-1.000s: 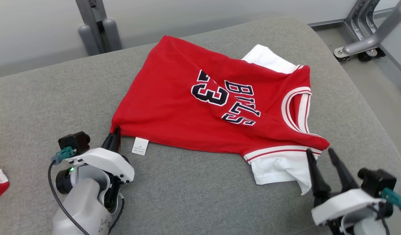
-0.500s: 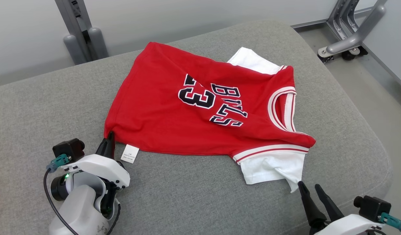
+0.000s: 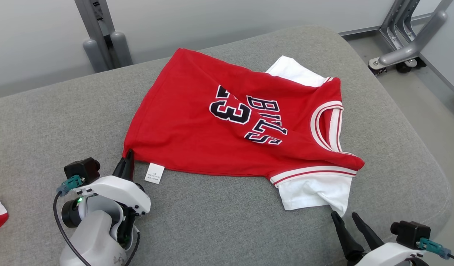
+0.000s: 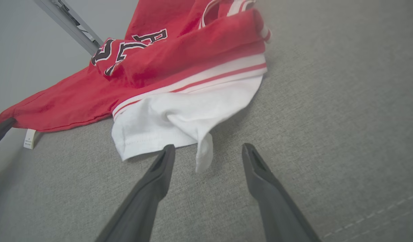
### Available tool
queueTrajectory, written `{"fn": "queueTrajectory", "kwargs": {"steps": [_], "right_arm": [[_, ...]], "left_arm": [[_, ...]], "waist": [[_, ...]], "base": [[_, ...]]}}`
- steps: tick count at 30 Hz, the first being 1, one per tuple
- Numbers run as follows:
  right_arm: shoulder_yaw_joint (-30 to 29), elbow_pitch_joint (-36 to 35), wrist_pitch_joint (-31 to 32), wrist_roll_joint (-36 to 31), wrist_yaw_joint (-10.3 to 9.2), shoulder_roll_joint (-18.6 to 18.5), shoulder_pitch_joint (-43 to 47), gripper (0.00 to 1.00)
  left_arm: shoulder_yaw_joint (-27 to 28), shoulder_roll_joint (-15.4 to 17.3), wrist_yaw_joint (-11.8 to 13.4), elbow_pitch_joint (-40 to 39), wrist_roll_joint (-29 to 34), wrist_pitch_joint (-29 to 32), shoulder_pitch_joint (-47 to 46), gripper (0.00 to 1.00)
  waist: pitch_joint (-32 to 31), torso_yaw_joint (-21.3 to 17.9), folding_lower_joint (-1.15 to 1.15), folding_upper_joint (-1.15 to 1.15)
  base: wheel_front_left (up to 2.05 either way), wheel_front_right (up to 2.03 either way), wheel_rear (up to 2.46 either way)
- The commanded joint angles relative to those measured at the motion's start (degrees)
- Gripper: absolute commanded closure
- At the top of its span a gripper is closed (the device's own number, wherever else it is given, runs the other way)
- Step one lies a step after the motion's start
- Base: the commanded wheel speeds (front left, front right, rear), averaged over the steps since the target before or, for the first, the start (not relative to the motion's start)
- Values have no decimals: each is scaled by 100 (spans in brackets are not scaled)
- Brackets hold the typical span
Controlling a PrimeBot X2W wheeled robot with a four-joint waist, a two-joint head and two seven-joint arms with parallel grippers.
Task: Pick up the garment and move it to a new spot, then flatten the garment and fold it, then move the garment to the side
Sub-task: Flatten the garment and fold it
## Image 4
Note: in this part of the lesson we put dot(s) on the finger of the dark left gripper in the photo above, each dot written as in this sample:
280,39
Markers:
1,131

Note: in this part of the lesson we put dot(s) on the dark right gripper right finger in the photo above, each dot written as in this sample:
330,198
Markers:
273,205

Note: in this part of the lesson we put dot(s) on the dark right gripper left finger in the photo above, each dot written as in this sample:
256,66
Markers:
142,201

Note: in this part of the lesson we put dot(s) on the red white lettered jersey shirt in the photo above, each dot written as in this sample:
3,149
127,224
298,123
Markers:
179,60

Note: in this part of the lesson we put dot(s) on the grey metal partition post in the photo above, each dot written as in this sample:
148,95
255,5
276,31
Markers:
68,25

